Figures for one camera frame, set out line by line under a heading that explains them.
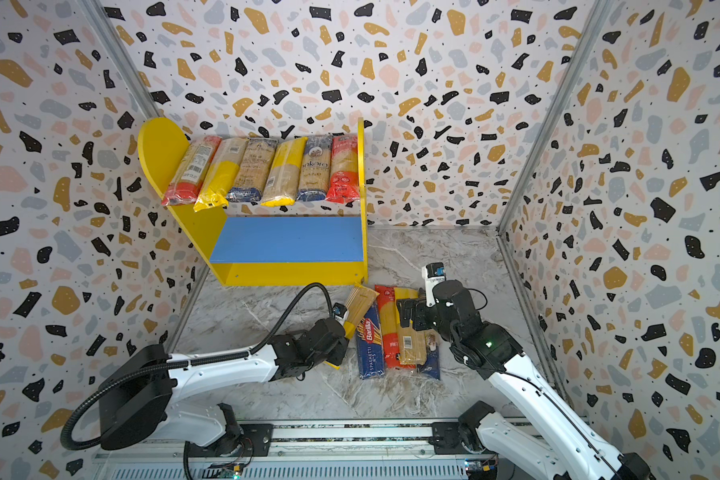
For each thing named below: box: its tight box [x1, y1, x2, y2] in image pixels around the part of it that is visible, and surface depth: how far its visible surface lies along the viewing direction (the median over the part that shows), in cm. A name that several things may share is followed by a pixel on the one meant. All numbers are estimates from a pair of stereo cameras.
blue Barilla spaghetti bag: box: [356, 300, 385, 380], surface depth 89 cm
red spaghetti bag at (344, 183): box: [326, 135, 360, 204], surface depth 74 cm
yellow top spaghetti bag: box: [260, 136, 308, 207], surface depth 75 cm
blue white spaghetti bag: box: [297, 134, 333, 202], surface depth 76 cm
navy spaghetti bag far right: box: [417, 330, 441, 380], surface depth 86 cm
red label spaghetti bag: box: [161, 136, 223, 206], surface depth 74 cm
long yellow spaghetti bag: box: [193, 137, 249, 212], surface depth 73 cm
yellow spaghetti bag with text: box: [343, 282, 380, 339], surface depth 92 cm
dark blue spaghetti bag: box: [226, 138, 278, 203], surface depth 76 cm
